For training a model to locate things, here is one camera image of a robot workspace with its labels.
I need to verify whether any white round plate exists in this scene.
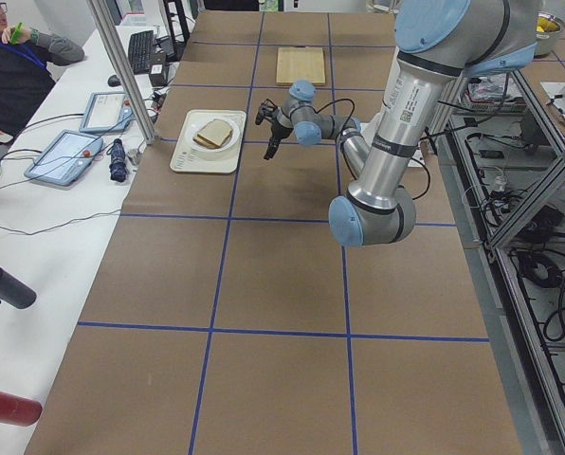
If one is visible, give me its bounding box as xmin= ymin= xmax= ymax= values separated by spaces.
xmin=182 ymin=116 xmax=240 ymax=152

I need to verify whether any black computer mouse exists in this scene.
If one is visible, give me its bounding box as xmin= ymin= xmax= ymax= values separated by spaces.
xmin=107 ymin=75 xmax=120 ymax=87

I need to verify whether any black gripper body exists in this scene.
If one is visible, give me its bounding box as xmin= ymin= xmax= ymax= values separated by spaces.
xmin=269 ymin=118 xmax=292 ymax=142

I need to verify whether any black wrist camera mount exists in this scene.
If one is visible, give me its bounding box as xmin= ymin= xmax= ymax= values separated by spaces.
xmin=255 ymin=99 xmax=279 ymax=125

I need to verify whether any blue teach pendant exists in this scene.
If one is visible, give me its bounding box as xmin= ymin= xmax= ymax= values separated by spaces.
xmin=79 ymin=92 xmax=134 ymax=135
xmin=24 ymin=130 xmax=103 ymax=187

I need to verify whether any plain white bread slice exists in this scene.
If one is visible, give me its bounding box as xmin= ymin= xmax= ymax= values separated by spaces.
xmin=196 ymin=118 xmax=232 ymax=140

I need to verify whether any seated person in black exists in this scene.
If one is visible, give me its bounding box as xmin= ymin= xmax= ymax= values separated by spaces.
xmin=0 ymin=1 xmax=84 ymax=145

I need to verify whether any black keyboard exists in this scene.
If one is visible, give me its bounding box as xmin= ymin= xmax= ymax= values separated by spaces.
xmin=127 ymin=29 xmax=155 ymax=74

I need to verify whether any small silver cylinder weight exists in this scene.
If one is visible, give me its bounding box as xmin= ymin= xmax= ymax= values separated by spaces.
xmin=126 ymin=149 xmax=141 ymax=166

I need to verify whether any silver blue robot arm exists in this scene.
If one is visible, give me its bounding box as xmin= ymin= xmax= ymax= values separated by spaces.
xmin=255 ymin=0 xmax=539 ymax=246

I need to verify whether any far blue teach pendant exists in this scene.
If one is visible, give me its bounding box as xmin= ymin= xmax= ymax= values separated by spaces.
xmin=79 ymin=92 xmax=134 ymax=135

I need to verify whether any folded dark blue umbrella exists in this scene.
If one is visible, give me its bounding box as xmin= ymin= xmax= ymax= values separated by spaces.
xmin=109 ymin=138 xmax=128 ymax=183

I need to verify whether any cream bear serving tray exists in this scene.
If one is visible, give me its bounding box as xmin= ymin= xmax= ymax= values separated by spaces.
xmin=170 ymin=109 xmax=246 ymax=174

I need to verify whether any black bottle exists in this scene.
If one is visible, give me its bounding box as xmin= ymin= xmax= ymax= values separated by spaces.
xmin=0 ymin=267 xmax=37 ymax=309

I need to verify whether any near blue teach pendant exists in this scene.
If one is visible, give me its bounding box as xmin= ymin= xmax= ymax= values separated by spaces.
xmin=24 ymin=130 xmax=103 ymax=187

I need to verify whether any aluminium frame post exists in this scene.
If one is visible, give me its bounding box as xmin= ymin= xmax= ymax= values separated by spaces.
xmin=86 ymin=0 xmax=155 ymax=145

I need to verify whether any red bottle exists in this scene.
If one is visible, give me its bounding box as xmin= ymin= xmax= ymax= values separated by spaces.
xmin=0 ymin=391 xmax=43 ymax=427

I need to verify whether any white pedestal column base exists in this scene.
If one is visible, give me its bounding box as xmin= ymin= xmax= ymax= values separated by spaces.
xmin=360 ymin=118 xmax=380 ymax=144

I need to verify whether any wooden cutting board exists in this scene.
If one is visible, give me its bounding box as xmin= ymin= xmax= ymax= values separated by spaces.
xmin=276 ymin=46 xmax=326 ymax=86

